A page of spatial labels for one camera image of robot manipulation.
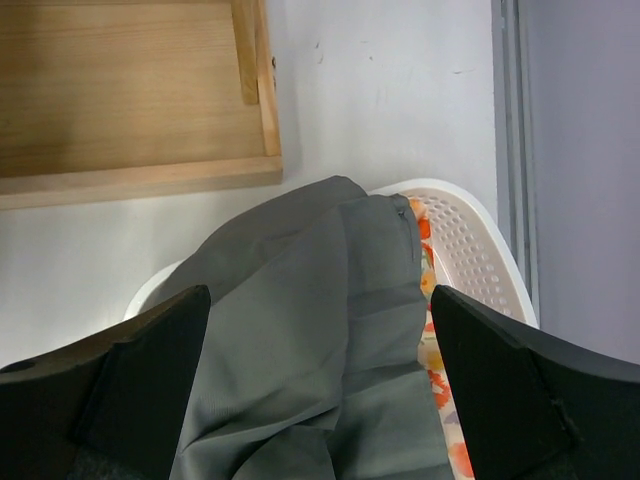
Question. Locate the floral orange skirt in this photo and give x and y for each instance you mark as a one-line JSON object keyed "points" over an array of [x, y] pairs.
{"points": [[429, 354]]}

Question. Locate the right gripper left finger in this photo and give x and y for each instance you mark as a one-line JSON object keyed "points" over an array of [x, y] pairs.
{"points": [[109, 406]]}

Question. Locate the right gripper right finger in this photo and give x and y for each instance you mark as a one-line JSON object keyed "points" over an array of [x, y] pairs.
{"points": [[533, 406]]}

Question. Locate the grey skirt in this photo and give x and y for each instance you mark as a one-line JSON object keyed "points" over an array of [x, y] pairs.
{"points": [[309, 367]]}

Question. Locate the wooden clothes rack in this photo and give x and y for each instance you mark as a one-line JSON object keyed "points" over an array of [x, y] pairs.
{"points": [[111, 100]]}

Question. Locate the white perforated plastic basket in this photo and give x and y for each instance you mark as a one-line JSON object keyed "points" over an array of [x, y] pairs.
{"points": [[475, 250]]}

